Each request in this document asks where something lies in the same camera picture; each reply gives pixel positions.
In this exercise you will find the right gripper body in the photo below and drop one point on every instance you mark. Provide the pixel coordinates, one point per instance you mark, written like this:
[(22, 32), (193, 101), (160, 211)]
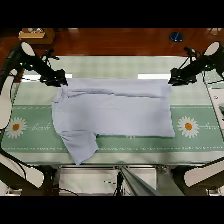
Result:
[(181, 76)]

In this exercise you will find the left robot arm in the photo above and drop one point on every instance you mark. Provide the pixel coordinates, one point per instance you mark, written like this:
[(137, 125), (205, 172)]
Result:
[(27, 58)]

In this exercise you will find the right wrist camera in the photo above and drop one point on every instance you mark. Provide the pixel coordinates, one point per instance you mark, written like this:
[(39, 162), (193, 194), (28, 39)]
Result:
[(189, 51)]

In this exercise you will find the tan box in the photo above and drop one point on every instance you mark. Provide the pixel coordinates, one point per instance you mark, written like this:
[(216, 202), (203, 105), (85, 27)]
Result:
[(36, 35)]

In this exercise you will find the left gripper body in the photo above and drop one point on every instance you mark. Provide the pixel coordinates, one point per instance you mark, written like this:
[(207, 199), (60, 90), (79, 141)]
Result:
[(55, 78)]

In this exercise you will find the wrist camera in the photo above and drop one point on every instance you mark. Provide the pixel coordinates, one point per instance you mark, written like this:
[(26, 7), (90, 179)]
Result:
[(189, 51), (50, 54)]

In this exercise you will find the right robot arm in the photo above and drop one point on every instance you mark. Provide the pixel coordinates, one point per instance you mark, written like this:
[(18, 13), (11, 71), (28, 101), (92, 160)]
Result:
[(203, 63)]

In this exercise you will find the blue round object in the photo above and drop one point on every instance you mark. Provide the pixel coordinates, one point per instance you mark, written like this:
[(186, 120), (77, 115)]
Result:
[(176, 36)]

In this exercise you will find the light blue T-shirt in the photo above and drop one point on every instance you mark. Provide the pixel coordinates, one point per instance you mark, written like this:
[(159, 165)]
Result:
[(113, 113)]

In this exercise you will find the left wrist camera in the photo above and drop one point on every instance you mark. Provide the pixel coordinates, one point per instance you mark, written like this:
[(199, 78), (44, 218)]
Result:
[(50, 54)]

